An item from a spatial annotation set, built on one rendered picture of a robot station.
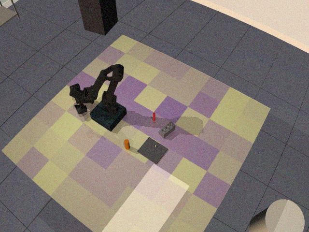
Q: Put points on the orange cylinder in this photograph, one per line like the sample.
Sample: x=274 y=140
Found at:
x=126 y=142

